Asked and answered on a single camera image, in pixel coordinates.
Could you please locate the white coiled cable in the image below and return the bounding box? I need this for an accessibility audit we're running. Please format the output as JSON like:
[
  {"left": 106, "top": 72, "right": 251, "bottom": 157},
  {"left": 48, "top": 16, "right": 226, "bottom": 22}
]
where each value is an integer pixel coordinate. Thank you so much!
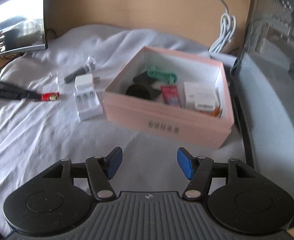
[{"left": 203, "top": 0, "right": 238, "bottom": 54}]

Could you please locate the black cable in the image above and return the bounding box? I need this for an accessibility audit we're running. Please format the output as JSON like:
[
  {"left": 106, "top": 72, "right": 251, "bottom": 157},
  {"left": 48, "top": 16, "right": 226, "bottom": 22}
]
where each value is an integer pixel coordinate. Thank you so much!
[{"left": 47, "top": 27, "right": 60, "bottom": 39}]

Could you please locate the white box with hang tab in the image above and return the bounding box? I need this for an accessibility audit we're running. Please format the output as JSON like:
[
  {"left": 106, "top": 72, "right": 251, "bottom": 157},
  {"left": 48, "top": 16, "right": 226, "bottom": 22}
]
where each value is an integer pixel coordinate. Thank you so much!
[{"left": 183, "top": 81, "right": 220, "bottom": 112}]

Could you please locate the plain white box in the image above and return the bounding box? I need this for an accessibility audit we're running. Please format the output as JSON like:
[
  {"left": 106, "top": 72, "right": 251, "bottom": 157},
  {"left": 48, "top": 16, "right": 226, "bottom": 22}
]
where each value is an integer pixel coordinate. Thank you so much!
[{"left": 73, "top": 75, "right": 104, "bottom": 122}]

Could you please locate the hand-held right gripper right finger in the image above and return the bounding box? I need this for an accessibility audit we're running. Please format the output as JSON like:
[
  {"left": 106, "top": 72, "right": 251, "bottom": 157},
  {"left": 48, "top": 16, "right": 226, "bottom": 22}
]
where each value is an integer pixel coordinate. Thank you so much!
[{"left": 177, "top": 147, "right": 260, "bottom": 202}]

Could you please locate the curved computer monitor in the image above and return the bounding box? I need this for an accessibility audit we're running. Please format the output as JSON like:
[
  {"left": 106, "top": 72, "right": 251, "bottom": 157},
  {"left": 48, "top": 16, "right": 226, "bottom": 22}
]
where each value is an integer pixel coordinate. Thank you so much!
[{"left": 0, "top": 0, "right": 49, "bottom": 61}]

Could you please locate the black plastic nozzle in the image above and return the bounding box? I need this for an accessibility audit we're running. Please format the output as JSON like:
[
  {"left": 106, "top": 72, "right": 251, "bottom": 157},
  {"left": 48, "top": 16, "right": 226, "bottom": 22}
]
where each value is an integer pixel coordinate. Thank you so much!
[{"left": 125, "top": 71, "right": 162, "bottom": 102}]

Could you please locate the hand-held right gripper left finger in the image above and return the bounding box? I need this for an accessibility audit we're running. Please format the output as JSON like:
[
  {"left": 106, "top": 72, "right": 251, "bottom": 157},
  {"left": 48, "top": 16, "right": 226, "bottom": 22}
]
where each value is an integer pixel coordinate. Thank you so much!
[{"left": 41, "top": 147, "right": 123, "bottom": 202}]

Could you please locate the orange small object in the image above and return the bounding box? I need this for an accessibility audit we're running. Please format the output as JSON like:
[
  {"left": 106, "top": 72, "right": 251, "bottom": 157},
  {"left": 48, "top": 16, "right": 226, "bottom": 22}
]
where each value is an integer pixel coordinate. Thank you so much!
[{"left": 207, "top": 106, "right": 223, "bottom": 118}]

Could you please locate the glass-sided computer case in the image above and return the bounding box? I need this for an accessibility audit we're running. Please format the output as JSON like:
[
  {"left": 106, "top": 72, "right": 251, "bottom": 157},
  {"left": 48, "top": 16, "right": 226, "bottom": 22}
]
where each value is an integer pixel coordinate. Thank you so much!
[{"left": 230, "top": 0, "right": 294, "bottom": 230}]

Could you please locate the clear plastic wrapper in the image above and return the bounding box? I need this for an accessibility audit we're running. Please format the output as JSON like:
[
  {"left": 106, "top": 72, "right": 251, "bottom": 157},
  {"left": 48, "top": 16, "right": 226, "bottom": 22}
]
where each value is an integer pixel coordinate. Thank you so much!
[{"left": 48, "top": 71, "right": 61, "bottom": 90}]

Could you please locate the red and blue packet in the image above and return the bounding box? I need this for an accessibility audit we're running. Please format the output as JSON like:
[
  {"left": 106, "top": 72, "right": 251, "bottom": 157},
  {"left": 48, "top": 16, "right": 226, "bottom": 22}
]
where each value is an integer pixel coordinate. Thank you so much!
[{"left": 161, "top": 85, "right": 182, "bottom": 107}]

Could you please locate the pink cardboard box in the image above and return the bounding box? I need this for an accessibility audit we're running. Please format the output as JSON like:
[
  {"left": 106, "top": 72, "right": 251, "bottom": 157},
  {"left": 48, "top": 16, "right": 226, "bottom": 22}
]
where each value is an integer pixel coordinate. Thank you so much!
[{"left": 103, "top": 45, "right": 235, "bottom": 150}]

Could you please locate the white cloth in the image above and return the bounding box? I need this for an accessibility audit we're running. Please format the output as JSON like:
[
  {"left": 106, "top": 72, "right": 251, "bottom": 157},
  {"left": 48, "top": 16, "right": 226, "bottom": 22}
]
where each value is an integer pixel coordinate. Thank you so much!
[{"left": 0, "top": 24, "right": 252, "bottom": 240}]

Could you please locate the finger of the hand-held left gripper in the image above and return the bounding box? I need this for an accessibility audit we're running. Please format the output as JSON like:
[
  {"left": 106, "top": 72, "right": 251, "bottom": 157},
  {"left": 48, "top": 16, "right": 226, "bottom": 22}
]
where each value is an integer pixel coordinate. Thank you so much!
[{"left": 0, "top": 79, "right": 42, "bottom": 102}]

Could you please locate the mint green plastic object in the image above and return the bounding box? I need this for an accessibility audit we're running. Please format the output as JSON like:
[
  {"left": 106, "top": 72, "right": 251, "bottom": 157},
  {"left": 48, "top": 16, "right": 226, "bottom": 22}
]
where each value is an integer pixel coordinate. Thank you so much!
[{"left": 146, "top": 66, "right": 177, "bottom": 85}]

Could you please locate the black stick tool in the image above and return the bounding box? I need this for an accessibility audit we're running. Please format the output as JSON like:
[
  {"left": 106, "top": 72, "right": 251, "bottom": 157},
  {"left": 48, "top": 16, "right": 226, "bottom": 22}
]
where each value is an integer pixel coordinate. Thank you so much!
[{"left": 64, "top": 64, "right": 96, "bottom": 83}]

